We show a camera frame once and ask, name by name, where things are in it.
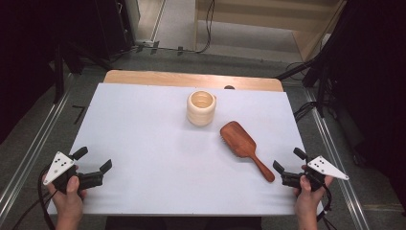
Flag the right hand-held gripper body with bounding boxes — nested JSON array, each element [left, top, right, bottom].
[[281, 155, 350, 193]]

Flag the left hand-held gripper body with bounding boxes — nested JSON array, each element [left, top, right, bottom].
[[42, 151, 105, 196]]

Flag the cream ribbed cup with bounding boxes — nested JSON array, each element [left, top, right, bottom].
[[186, 90, 217, 127]]

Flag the person's right hand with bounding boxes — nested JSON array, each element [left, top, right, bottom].
[[293, 174, 334, 219]]

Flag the person's left hand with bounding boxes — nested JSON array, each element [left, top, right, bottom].
[[47, 174, 88, 221]]

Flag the white table mat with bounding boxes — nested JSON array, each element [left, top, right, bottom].
[[47, 82, 324, 217]]

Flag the black metal stand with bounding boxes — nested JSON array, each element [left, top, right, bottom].
[[276, 47, 339, 119], [52, 41, 113, 104]]

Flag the black cabinet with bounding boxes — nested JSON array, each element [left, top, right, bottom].
[[95, 0, 137, 60]]

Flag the light wooden platform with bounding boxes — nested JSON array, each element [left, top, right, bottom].
[[194, 0, 348, 62]]

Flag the metal floor rail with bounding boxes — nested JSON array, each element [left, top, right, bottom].
[[303, 87, 372, 230], [0, 75, 78, 221]]

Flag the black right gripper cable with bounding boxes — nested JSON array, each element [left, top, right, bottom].
[[315, 183, 339, 230]]

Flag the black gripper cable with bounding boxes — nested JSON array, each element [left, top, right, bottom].
[[12, 166, 59, 230], [315, 183, 339, 230]]

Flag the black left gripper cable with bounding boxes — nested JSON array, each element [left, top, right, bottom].
[[12, 166, 59, 230]]

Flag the black floor cables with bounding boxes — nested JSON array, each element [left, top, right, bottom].
[[292, 101, 318, 123]]

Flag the black hanging cable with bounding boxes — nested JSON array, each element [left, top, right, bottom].
[[140, 0, 215, 56]]

